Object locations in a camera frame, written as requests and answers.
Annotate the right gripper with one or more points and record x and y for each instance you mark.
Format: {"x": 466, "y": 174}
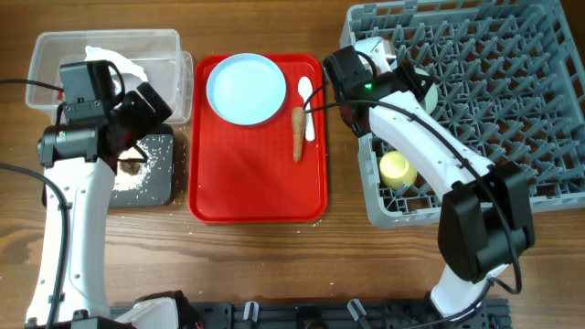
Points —
{"x": 402, "y": 74}

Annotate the green bowl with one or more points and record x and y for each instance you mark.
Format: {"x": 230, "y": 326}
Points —
{"x": 429, "y": 103}

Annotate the yellow cup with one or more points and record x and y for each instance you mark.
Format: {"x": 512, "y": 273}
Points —
{"x": 396, "y": 171}

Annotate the brown carrot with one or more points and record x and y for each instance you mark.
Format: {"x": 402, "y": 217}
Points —
{"x": 298, "y": 132}

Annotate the light blue plate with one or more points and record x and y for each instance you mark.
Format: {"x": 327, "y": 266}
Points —
{"x": 246, "y": 89}

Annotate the dark brown food lump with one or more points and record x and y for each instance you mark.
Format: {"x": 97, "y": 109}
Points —
{"x": 130, "y": 167}

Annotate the white rice pile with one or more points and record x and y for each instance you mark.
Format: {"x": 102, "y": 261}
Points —
{"x": 155, "y": 153}

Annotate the white tissue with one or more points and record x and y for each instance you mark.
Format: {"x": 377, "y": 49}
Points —
{"x": 132, "y": 74}

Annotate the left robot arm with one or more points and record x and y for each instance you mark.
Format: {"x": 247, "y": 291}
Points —
{"x": 98, "y": 120}

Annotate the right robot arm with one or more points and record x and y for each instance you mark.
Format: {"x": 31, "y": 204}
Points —
{"x": 486, "y": 219}

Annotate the grey dishwasher rack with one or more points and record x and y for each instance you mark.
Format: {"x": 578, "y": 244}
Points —
{"x": 510, "y": 82}

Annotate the white plastic spoon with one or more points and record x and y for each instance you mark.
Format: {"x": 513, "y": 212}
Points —
{"x": 305, "y": 89}

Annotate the red serving tray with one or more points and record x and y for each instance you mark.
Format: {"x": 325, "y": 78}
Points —
{"x": 242, "y": 175}

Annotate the clear plastic bin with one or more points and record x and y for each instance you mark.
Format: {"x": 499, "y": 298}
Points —
{"x": 168, "y": 67}

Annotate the black plastic tray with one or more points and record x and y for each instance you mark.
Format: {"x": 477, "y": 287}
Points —
{"x": 150, "y": 199}

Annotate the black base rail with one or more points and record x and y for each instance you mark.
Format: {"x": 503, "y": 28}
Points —
{"x": 493, "y": 313}

